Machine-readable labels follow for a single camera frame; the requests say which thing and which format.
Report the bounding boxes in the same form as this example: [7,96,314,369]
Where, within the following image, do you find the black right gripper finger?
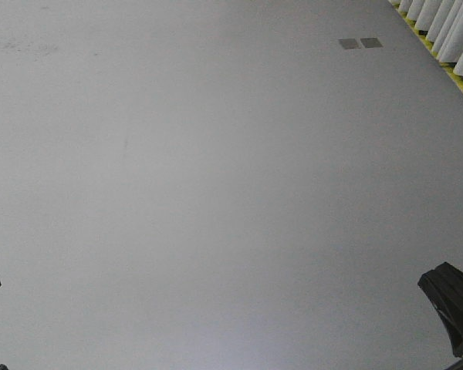
[417,262,463,358]

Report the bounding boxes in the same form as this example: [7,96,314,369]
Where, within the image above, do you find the right grey floor plate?
[360,37,383,49]

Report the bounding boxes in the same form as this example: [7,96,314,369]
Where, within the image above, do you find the white pleated curtain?
[390,0,463,93]

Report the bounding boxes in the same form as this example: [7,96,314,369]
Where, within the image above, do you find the left grey floor plate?
[338,39,360,50]

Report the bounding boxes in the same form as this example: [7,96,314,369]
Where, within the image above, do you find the grey floor plate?
[360,37,383,49]
[338,39,360,50]

